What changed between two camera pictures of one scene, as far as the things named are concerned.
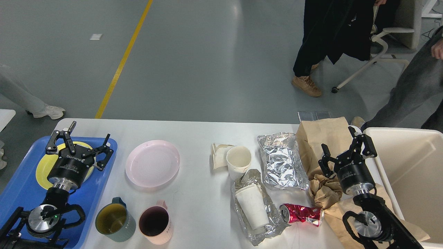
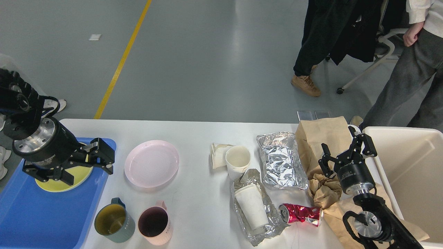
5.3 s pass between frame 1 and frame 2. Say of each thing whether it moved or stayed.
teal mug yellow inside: stayed
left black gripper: moved
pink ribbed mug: stayed
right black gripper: stayed
